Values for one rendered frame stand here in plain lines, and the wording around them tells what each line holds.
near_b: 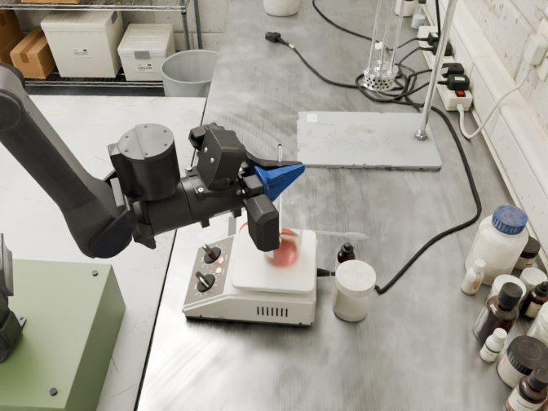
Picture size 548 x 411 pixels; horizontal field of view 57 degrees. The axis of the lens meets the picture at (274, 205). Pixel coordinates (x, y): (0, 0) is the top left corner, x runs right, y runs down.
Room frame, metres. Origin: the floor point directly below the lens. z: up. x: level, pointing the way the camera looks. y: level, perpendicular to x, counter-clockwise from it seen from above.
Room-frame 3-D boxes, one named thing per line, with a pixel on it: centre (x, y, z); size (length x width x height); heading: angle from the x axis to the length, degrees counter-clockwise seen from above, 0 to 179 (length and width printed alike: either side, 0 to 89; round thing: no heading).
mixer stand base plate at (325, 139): (0.92, -0.20, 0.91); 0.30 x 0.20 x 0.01; 88
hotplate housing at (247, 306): (0.50, 0.02, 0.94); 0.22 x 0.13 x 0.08; 85
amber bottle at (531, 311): (0.46, -0.40, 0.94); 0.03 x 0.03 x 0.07
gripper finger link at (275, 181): (0.47, -0.01, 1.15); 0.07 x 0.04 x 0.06; 114
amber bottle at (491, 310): (0.42, -0.32, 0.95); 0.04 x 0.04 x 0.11
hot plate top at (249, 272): (0.50, 0.00, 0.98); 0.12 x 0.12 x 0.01; 85
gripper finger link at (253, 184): (0.48, 0.04, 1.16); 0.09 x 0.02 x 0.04; 24
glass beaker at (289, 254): (0.50, -0.01, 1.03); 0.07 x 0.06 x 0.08; 0
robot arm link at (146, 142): (0.42, 0.16, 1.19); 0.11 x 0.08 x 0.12; 111
